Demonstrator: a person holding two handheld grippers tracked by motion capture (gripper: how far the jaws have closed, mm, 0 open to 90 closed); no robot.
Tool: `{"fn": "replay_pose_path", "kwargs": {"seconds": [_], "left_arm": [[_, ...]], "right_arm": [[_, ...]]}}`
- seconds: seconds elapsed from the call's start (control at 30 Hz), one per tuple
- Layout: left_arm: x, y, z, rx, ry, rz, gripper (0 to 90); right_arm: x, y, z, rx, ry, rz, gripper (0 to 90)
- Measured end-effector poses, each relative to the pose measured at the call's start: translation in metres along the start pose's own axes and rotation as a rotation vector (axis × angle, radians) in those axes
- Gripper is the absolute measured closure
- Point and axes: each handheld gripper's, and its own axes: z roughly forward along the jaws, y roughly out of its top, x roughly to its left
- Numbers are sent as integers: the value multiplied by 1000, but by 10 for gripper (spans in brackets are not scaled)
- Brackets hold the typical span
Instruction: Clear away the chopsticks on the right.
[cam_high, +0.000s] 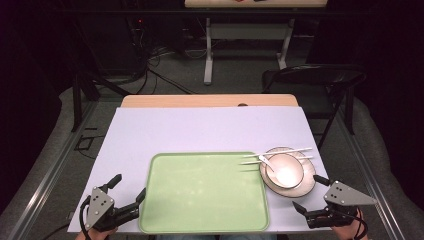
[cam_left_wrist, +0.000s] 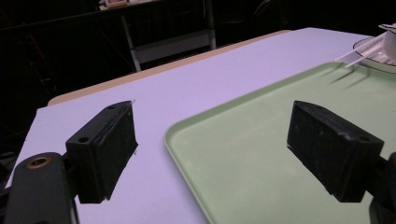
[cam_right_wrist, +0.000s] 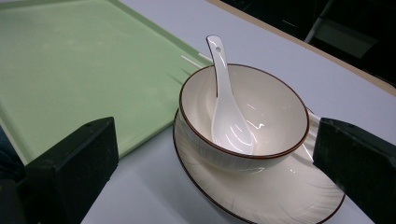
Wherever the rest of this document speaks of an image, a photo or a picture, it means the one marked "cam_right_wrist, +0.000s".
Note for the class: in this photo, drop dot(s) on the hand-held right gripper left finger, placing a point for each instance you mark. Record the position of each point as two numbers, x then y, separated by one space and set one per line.
71 168

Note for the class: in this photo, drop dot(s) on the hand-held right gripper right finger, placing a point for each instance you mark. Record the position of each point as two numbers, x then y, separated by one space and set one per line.
358 161

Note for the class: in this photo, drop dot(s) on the cream plate with brown rim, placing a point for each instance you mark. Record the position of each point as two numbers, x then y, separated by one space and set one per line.
280 193

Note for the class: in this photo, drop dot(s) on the light green plastic tray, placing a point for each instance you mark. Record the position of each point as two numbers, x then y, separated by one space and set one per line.
77 68

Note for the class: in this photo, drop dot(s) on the cream bowl with brown rim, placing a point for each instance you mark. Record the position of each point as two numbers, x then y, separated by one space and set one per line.
267 115

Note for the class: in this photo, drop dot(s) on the white ceramic spoon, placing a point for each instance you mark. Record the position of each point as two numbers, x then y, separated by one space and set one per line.
229 119

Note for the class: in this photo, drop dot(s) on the dark metal stand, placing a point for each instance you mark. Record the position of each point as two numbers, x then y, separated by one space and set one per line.
336 34

